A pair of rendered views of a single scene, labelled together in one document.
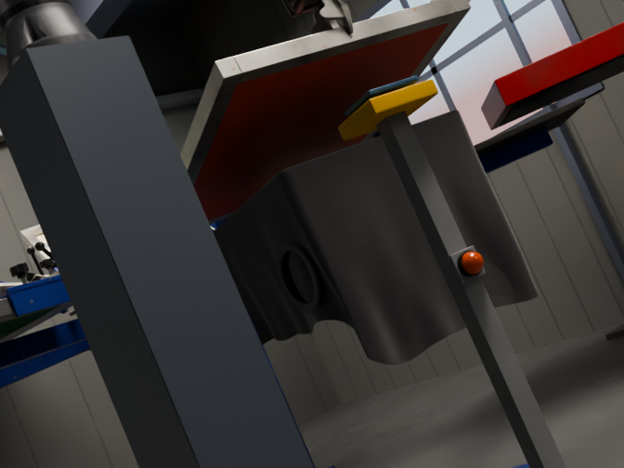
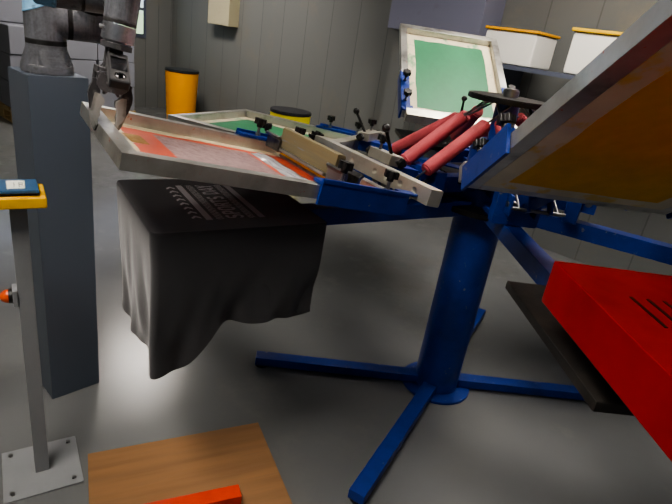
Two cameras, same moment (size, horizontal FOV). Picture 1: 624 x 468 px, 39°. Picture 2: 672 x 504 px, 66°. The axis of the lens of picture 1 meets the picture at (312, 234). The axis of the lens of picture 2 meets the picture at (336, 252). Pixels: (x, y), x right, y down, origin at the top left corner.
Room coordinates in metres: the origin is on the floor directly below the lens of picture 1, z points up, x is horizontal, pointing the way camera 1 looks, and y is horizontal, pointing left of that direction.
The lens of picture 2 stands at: (2.11, -1.57, 1.44)
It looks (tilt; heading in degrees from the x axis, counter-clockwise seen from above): 22 degrees down; 81
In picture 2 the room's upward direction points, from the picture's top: 9 degrees clockwise
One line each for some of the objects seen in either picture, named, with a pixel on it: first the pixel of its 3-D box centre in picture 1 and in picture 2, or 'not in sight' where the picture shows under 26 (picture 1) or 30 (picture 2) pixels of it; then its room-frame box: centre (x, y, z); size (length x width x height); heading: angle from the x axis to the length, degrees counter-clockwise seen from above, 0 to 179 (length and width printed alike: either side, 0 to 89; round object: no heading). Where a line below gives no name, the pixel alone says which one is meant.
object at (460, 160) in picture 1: (415, 237); (137, 274); (1.77, -0.19, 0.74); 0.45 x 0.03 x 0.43; 116
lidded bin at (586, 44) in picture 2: not in sight; (615, 58); (4.34, 1.99, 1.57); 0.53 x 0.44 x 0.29; 131
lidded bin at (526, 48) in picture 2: not in sight; (518, 48); (3.88, 2.53, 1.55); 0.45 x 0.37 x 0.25; 131
